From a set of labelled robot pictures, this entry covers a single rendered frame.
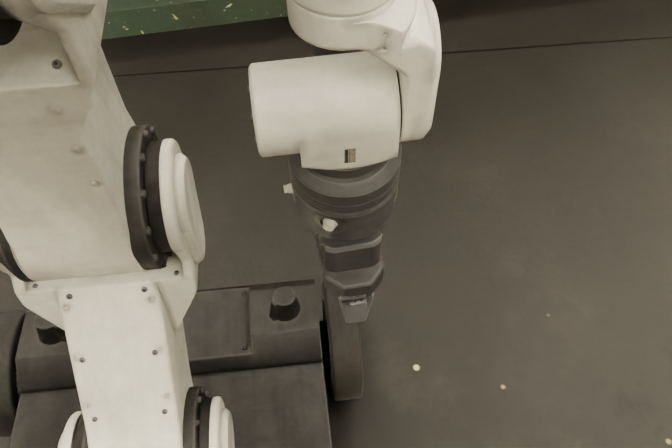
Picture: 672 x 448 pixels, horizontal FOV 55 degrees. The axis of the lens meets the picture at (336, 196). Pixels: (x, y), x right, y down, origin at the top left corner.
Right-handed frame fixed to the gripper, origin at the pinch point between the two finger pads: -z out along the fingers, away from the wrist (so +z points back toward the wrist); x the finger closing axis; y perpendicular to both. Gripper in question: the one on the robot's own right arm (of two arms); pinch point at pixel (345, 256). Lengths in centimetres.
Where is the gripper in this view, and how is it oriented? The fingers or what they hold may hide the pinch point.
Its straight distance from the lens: 64.7
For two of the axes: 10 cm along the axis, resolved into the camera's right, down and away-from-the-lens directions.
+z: -0.2, -5.5, -8.4
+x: -1.7, -8.2, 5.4
